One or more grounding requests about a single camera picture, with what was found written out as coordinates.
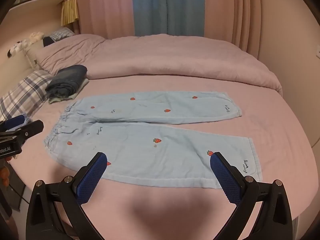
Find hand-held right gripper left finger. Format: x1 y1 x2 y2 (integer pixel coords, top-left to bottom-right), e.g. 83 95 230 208
26 152 108 240

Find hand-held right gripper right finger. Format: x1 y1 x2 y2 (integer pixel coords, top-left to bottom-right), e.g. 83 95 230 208
209 152 293 240

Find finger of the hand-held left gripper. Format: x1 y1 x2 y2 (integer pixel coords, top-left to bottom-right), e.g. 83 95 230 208
0 114 32 131
0 119 44 141

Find light blue denim shorts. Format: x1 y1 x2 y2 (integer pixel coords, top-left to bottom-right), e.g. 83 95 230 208
44 91 263 189

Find orange object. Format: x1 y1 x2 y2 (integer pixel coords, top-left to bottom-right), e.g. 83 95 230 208
0 166 9 187

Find plaid pillow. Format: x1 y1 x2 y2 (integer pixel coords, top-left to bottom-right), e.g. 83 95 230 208
0 70 57 123

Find folded light green cloth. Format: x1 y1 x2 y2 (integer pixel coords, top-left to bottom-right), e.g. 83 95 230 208
49 79 90 104

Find folded dark jeans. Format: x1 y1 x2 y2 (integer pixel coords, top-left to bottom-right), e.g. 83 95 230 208
45 65 87 98

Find white pillow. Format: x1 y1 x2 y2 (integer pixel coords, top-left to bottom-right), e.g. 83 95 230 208
23 40 50 69

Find black and white plush toy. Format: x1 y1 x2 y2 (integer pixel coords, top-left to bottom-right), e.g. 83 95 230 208
7 41 28 57

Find blue checked pillow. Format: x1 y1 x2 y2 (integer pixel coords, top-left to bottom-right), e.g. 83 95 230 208
42 27 75 47

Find yellow fringed cloth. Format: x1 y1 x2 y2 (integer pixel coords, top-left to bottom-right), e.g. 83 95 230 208
61 0 79 27

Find pink duvet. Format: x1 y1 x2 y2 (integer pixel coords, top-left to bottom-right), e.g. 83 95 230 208
37 34 283 97

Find pink curtain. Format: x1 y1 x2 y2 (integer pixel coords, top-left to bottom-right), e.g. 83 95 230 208
75 0 136 37
204 0 263 53

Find blue curtain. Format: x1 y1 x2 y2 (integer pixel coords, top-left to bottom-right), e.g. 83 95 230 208
164 0 206 37
131 0 167 37

